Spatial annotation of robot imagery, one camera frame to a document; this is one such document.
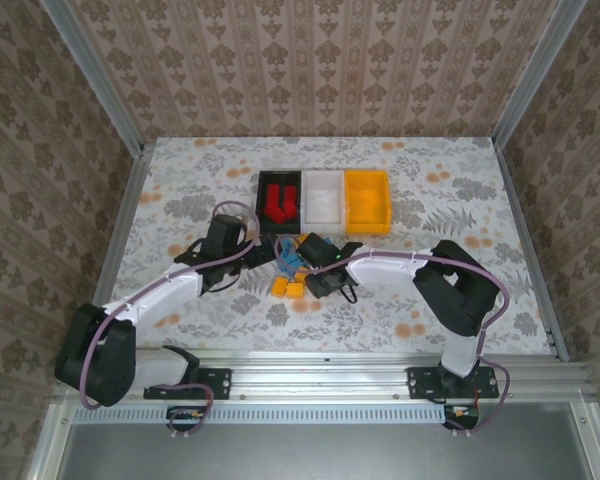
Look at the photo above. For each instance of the yellow lego brick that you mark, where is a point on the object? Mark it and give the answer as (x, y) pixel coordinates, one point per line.
(280, 286)
(302, 274)
(295, 290)
(305, 239)

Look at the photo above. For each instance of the red lego brick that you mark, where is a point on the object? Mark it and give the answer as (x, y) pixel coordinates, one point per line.
(290, 194)
(275, 212)
(274, 192)
(291, 210)

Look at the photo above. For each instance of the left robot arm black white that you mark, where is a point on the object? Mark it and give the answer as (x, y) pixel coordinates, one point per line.
(155, 300)

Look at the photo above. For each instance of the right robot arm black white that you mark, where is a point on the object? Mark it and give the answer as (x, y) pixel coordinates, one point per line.
(390, 267)

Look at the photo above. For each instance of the black plastic bin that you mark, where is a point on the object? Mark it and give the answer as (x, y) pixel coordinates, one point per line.
(280, 227)

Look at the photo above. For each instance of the white plastic bin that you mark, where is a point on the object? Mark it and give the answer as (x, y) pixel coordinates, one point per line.
(322, 200)

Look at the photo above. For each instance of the yellow plastic bin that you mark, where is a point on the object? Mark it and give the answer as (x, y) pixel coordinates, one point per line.
(367, 200)

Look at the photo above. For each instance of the floral patterned table cover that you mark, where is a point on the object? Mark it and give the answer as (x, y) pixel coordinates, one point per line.
(380, 315)

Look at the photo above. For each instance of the small black connector board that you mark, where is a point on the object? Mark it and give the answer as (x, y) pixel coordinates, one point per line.
(185, 414)
(462, 413)

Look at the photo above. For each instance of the grey metal panel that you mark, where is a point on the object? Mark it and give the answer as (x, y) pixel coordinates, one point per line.
(305, 450)

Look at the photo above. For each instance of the aluminium table side rail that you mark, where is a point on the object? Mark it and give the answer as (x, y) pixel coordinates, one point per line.
(530, 250)
(116, 250)

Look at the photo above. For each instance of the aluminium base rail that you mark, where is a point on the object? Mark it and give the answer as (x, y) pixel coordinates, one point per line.
(320, 375)

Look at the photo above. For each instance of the aluminium frame post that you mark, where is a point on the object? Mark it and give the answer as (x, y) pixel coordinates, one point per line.
(536, 75)
(97, 75)

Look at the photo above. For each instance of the aluminium panel edge rail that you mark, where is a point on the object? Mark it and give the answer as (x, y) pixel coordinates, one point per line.
(592, 440)
(50, 450)

